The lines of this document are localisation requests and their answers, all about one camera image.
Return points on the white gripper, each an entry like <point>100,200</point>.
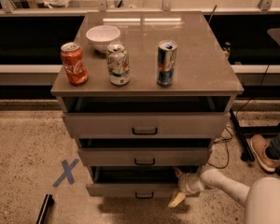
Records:
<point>186,184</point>

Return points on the grey bottom drawer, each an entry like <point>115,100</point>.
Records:
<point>140,182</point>

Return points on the grey drawer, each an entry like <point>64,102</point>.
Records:
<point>145,125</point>
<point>143,156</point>
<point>140,182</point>

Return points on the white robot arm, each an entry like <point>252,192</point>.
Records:
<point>261,201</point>

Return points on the grey middle drawer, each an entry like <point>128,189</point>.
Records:
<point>143,156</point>

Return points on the grey top drawer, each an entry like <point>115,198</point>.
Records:
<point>145,125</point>

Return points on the grey drawer cabinet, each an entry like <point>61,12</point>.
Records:
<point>159,93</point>

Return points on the black table leg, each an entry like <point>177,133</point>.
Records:
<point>247,154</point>

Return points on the tan shoe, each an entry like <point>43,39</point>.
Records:
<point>258,146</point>

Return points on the blue jeans leg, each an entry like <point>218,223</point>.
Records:
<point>273,150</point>

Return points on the blue tape cross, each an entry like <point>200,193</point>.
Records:
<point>67,173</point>

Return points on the black bar on floor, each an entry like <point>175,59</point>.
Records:
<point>44,210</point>

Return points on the white green soda can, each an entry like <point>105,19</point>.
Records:
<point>118,64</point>

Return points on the blue silver energy drink can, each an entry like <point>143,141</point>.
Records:
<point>167,51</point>

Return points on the white bowl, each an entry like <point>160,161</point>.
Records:
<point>101,36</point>

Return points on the red cola can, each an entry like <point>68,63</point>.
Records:
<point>72,58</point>

